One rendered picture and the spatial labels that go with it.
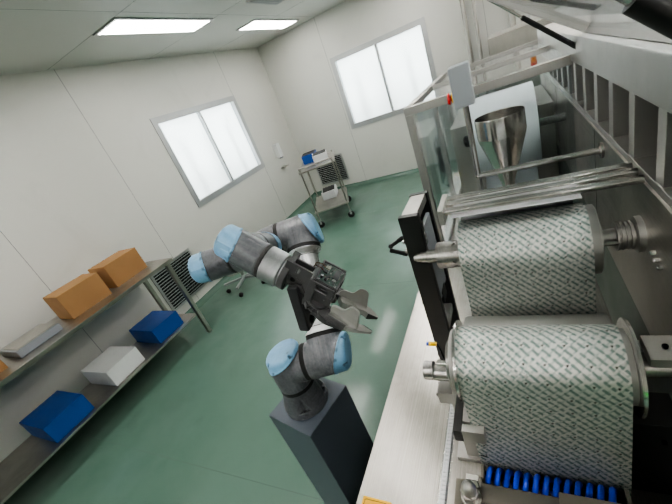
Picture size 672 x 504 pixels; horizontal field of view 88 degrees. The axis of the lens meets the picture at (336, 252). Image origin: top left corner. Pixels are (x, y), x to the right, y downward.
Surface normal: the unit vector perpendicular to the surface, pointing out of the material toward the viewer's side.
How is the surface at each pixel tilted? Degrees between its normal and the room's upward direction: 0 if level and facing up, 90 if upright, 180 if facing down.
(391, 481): 0
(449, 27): 90
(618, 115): 90
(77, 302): 90
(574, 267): 92
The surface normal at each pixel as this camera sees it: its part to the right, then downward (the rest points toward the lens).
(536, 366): -0.50, -0.14
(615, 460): -0.37, 0.52
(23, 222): 0.87, -0.11
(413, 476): -0.34, -0.85
